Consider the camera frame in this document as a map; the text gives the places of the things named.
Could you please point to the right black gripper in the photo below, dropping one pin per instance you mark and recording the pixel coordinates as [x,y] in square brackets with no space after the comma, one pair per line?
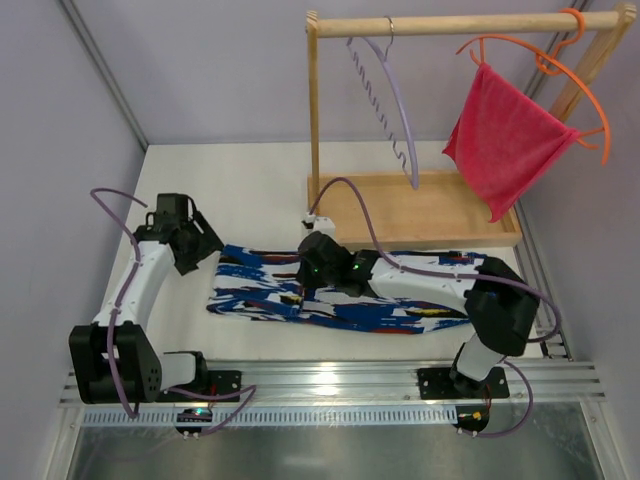
[310,256]

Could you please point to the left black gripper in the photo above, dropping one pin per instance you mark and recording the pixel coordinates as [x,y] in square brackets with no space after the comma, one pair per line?
[201,242]

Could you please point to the blue patterned trousers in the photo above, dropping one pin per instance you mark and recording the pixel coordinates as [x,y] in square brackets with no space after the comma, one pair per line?
[261,286]

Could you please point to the lilac clothes hanger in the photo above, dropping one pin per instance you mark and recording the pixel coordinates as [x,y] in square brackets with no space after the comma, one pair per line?
[404,148]

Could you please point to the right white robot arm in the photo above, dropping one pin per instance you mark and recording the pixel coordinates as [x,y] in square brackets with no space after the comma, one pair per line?
[500,307]

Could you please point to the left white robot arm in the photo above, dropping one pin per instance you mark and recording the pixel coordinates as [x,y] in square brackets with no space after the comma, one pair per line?
[113,359]

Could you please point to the orange clothes hanger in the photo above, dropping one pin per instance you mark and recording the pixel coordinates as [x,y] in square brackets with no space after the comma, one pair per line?
[610,27]

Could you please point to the wooden clothes rack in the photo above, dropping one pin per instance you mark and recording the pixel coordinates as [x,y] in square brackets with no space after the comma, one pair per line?
[444,212]

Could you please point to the pink cloth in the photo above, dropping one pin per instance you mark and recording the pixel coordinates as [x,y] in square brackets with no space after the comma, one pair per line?
[503,142]

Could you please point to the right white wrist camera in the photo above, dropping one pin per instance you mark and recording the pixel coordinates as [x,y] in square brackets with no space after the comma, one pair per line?
[315,223]

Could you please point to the aluminium mounting rail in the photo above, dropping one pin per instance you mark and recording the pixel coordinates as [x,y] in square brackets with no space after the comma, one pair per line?
[327,383]

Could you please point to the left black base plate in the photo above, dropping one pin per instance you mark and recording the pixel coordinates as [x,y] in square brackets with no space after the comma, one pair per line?
[215,383]

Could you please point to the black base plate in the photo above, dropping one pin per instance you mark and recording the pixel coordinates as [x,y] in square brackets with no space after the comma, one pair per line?
[434,383]
[215,383]

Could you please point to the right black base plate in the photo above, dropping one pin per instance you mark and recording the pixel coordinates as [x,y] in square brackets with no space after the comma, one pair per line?
[434,383]

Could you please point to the slotted cable duct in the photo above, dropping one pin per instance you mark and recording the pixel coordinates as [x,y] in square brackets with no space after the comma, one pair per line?
[272,416]

